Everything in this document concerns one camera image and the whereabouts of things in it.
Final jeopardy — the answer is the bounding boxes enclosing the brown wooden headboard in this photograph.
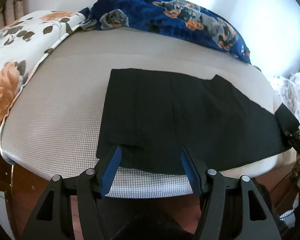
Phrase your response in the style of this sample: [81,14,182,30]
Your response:
[0,0,24,29]

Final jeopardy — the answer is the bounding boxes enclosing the white floral pillow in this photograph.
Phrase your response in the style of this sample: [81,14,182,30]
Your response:
[0,10,85,137]

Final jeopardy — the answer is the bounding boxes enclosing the black pants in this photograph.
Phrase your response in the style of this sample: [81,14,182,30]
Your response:
[96,69,289,175]

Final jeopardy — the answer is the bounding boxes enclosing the white patterned cloth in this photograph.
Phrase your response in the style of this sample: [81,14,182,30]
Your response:
[267,73,300,130]

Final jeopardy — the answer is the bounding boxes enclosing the grey woven mattress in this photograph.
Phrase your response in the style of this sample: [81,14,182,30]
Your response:
[0,26,300,199]

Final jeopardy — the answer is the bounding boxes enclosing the blue dog-print blanket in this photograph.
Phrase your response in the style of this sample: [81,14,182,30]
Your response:
[80,0,250,63]

